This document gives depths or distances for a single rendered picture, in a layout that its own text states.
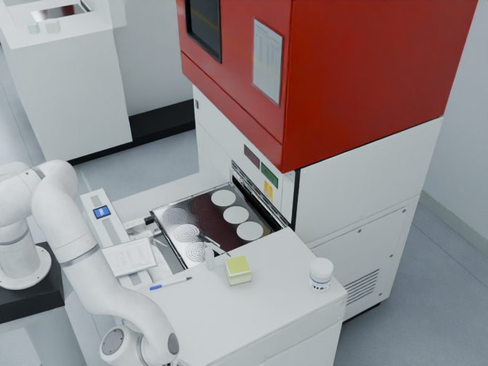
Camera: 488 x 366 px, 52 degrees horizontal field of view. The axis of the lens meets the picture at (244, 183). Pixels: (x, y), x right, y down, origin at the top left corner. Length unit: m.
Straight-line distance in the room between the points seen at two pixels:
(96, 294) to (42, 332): 0.96
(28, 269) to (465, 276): 2.35
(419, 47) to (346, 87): 0.30
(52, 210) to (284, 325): 0.79
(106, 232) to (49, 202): 0.79
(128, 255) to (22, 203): 0.62
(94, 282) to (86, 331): 1.70
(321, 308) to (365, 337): 1.14
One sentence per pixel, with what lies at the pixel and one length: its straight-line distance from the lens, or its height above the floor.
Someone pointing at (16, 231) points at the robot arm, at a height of 1.14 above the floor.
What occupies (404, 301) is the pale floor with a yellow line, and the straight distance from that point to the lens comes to 2.94.
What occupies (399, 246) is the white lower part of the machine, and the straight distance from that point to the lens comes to 2.49.
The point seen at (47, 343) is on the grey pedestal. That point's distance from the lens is 2.13.
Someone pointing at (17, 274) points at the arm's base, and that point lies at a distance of 1.85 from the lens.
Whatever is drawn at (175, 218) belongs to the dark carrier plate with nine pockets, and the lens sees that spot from 1.96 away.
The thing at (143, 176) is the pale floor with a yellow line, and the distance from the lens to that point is 3.63.
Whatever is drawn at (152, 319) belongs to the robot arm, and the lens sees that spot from 1.12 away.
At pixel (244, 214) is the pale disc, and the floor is 0.90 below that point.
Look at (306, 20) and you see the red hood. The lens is 1.40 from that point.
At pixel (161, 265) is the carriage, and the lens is 1.83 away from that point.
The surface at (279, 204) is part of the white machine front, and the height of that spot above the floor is 1.01.
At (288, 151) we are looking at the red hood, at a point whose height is 1.31.
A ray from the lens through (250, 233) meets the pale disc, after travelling 1.89.
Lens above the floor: 2.26
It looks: 40 degrees down
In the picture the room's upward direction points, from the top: straight up
